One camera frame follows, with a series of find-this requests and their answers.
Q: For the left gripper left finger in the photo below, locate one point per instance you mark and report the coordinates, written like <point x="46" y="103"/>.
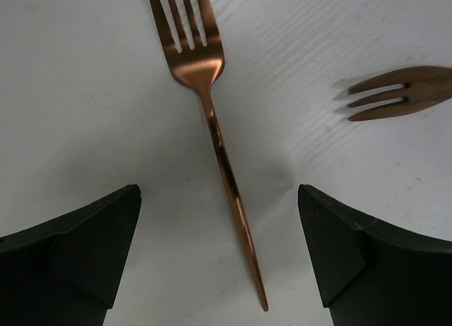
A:
<point x="67" y="271"/>

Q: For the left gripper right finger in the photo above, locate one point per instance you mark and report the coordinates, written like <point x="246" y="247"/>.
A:
<point x="370" y="272"/>

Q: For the dark copper fork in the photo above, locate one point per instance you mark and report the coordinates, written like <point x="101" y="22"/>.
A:
<point x="422" y="87"/>

